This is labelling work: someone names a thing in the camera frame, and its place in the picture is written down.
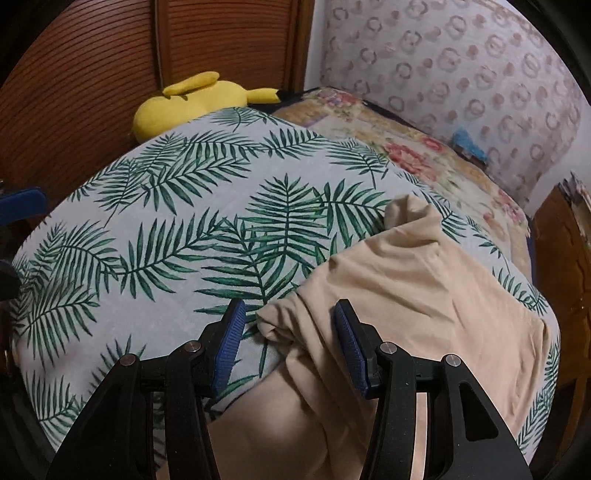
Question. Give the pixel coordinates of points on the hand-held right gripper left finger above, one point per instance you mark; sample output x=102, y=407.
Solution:
x=228, y=350

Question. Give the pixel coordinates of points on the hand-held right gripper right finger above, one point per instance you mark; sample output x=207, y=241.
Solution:
x=353, y=355

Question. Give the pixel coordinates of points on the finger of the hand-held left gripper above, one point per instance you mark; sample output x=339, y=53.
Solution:
x=7, y=273
x=23, y=199

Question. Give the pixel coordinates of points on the beige printed t-shirt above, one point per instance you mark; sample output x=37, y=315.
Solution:
x=415, y=286

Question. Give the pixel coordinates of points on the wooden slatted wardrobe door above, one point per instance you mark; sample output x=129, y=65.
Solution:
x=92, y=92

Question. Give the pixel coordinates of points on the leaf print blanket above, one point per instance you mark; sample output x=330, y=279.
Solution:
x=161, y=207

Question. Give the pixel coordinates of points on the yellow plush toy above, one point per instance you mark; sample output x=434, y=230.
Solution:
x=184, y=101

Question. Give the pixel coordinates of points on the floral quilt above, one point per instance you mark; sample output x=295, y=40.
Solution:
x=415, y=152

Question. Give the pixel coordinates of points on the wooden cabinet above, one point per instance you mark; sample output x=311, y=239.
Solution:
x=563, y=267

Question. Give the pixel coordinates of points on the blue plastic packet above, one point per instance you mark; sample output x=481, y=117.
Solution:
x=468, y=145

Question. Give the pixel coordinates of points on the circle pattern lace curtain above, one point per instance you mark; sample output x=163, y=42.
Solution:
x=461, y=55

